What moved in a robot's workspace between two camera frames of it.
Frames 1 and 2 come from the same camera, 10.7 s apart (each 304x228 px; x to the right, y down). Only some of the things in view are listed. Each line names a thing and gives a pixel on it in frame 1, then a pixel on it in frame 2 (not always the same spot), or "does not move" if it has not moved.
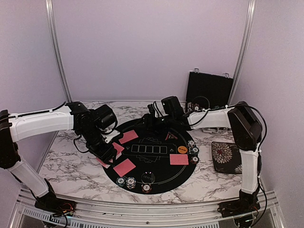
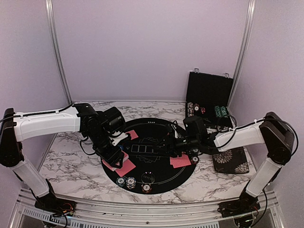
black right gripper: (147, 118) to (168, 139)
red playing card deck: (103, 163) to (111, 167)
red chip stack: (146, 188) does not move
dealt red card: (124, 167) does not move
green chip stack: (120, 181) does not move
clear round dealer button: (147, 178) does not move
